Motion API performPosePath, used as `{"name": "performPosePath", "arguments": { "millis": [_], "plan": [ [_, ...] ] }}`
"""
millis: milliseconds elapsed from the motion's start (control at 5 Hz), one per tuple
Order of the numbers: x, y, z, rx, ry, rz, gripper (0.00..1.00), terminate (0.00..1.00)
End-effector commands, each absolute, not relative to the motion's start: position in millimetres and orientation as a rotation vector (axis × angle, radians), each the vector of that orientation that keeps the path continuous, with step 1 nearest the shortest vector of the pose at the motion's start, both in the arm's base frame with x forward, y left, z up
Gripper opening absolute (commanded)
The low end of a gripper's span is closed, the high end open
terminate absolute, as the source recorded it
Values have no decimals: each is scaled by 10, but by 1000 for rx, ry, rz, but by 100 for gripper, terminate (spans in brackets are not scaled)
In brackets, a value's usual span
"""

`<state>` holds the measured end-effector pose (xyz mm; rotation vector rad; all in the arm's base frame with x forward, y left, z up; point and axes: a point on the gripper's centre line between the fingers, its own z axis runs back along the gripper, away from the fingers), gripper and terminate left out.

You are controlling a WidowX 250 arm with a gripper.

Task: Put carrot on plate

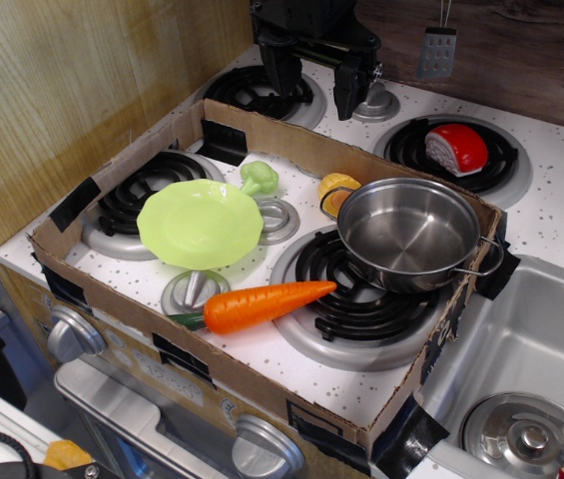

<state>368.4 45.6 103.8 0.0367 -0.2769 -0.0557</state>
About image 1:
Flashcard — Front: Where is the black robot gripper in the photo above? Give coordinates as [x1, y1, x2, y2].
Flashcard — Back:
[250, 1, 382, 121]

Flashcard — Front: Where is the orange plastic toy carrot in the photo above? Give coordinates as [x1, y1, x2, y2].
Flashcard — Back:
[168, 280, 337, 335]

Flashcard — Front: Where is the light green plastic plate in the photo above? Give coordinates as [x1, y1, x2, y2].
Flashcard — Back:
[137, 180, 264, 270]

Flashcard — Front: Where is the silver stovetop knob back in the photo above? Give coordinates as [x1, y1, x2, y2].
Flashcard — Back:
[352, 82, 400, 123]

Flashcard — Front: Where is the silver stovetop knob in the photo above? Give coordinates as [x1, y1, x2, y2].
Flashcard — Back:
[256, 198, 300, 245]
[161, 270, 230, 315]
[352, 82, 400, 123]

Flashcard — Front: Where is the back left black burner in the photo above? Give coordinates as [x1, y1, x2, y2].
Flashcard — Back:
[195, 65, 327, 130]

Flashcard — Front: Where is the black burner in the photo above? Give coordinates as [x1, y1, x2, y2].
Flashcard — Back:
[82, 149, 225, 261]
[195, 65, 327, 130]
[271, 227, 452, 372]
[372, 114, 532, 210]

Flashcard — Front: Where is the hanging grey toy spatula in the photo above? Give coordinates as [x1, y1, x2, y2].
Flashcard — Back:
[416, 0, 457, 81]

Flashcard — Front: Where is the green toy broccoli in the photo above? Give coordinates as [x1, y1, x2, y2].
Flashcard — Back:
[240, 161, 279, 196]

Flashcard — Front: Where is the yellow toy corn piece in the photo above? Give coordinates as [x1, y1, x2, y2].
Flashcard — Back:
[317, 173, 361, 218]

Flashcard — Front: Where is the silver stovetop knob middle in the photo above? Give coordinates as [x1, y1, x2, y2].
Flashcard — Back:
[256, 198, 300, 245]

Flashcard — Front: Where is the red white toy cheese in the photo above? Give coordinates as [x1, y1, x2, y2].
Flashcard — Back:
[424, 123, 489, 178]

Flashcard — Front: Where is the stainless steel pot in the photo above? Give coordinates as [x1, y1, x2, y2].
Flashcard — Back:
[335, 178, 505, 293]

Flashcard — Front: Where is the back right black burner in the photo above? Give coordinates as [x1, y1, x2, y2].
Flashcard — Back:
[372, 114, 532, 210]

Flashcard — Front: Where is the silver stovetop knob front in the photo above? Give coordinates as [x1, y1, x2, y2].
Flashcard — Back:
[161, 270, 230, 315]

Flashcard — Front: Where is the front left black burner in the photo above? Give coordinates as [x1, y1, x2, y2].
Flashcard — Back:
[82, 149, 225, 261]

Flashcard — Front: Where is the front right black burner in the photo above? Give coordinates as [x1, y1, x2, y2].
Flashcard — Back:
[271, 227, 452, 372]

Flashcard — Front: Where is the grey toy sink basin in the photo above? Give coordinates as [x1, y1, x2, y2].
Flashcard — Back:
[414, 256, 564, 478]

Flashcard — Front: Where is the silver oven knob left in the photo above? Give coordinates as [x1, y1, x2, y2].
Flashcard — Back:
[47, 305, 106, 363]

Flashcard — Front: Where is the silver oven knob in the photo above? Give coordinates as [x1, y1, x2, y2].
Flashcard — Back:
[232, 414, 304, 479]
[47, 305, 106, 363]

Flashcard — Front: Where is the brown cardboard fence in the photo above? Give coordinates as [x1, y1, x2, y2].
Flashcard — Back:
[27, 98, 521, 478]

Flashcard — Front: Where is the silver oven knob right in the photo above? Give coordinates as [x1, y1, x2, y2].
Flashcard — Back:
[232, 414, 304, 479]

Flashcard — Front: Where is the silver pot lid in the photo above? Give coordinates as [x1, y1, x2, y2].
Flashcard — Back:
[459, 392, 564, 478]

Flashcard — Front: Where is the yellow object bottom left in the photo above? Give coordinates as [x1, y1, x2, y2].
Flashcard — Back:
[42, 439, 93, 471]

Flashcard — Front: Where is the silver oven door handle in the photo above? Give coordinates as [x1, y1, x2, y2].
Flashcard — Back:
[54, 358, 198, 479]

